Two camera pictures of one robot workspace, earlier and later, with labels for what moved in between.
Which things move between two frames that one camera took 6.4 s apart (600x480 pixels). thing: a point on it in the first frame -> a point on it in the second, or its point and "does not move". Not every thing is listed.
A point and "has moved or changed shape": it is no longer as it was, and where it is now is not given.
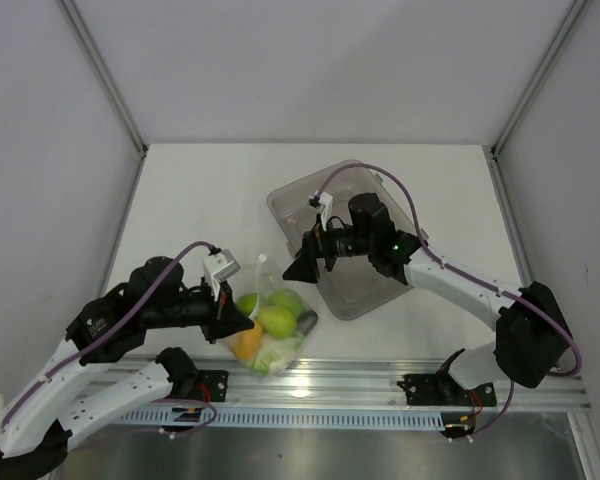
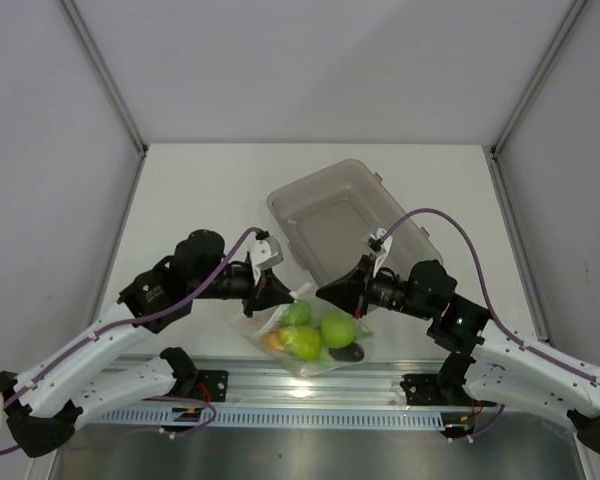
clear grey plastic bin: (351, 285) does not move
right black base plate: (442, 389) does not move
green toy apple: (247, 302) has moved or changed shape
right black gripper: (316, 243) -> (348, 292)
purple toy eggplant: (306, 321) -> (351, 353)
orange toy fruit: (246, 343) -> (272, 339)
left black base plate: (212, 385) does not move
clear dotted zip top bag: (281, 322) has moved or changed shape
